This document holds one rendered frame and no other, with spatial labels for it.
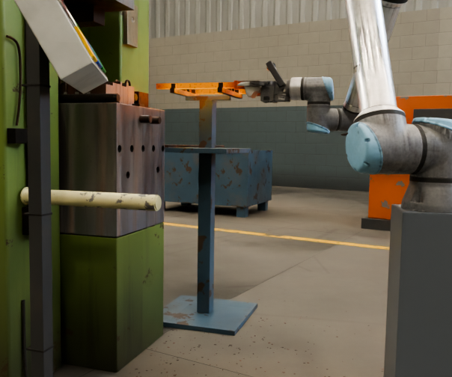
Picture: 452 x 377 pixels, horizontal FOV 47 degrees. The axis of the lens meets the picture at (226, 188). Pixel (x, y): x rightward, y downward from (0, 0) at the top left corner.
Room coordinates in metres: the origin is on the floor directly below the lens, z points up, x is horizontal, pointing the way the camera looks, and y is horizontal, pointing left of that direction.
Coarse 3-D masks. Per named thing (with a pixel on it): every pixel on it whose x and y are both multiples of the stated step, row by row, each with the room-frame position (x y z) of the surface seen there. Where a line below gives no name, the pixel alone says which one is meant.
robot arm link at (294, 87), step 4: (292, 80) 2.06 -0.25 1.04; (296, 80) 2.06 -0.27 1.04; (300, 80) 2.05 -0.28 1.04; (292, 84) 2.05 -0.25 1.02; (296, 84) 2.05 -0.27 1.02; (300, 84) 2.05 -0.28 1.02; (292, 88) 2.05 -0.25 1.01; (296, 88) 2.05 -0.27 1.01; (292, 92) 2.05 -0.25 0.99; (296, 92) 2.05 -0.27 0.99; (292, 96) 2.07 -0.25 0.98; (296, 96) 2.06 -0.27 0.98; (300, 96) 2.06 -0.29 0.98
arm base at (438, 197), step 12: (420, 180) 1.52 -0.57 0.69; (432, 180) 1.50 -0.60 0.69; (444, 180) 1.49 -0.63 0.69; (408, 192) 1.56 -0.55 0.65; (420, 192) 1.52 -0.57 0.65; (432, 192) 1.49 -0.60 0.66; (444, 192) 1.49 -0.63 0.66; (408, 204) 1.54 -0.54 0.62; (420, 204) 1.50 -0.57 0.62; (432, 204) 1.48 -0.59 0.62; (444, 204) 1.47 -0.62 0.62
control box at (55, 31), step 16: (16, 0) 1.12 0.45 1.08; (32, 0) 1.13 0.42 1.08; (48, 0) 1.13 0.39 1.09; (32, 16) 1.13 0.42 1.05; (48, 16) 1.13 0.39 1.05; (64, 16) 1.14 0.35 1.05; (48, 32) 1.13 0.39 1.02; (64, 32) 1.14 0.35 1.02; (48, 48) 1.13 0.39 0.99; (64, 48) 1.14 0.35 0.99; (80, 48) 1.14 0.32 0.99; (64, 64) 1.14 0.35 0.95; (80, 64) 1.14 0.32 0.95; (96, 64) 1.22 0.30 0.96; (64, 80) 1.16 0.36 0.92; (80, 80) 1.26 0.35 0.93; (96, 80) 1.37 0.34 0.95
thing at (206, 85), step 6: (156, 84) 2.24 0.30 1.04; (162, 84) 2.24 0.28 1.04; (168, 84) 2.23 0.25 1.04; (180, 84) 2.21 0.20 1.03; (186, 84) 2.21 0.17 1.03; (192, 84) 2.20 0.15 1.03; (198, 84) 2.19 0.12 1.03; (204, 84) 2.18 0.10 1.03; (210, 84) 2.18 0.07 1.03; (216, 84) 2.17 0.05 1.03; (228, 84) 2.15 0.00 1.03; (234, 84) 2.14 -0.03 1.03
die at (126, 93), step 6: (60, 84) 1.87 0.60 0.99; (102, 84) 1.81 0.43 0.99; (108, 84) 1.81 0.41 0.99; (114, 84) 1.81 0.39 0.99; (120, 84) 1.85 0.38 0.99; (126, 84) 1.89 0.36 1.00; (60, 90) 1.81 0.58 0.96; (72, 90) 1.80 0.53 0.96; (96, 90) 1.77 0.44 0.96; (102, 90) 1.76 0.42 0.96; (108, 90) 1.77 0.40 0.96; (114, 90) 1.81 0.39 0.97; (120, 90) 1.85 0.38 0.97; (126, 90) 1.89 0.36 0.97; (132, 90) 1.94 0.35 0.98; (120, 96) 1.85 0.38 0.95; (126, 96) 1.89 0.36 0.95; (132, 96) 1.94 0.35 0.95; (84, 102) 1.78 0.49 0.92; (90, 102) 1.78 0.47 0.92; (96, 102) 1.77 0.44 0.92; (102, 102) 1.76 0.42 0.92; (120, 102) 1.85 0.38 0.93; (126, 102) 1.89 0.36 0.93; (132, 102) 1.94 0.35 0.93
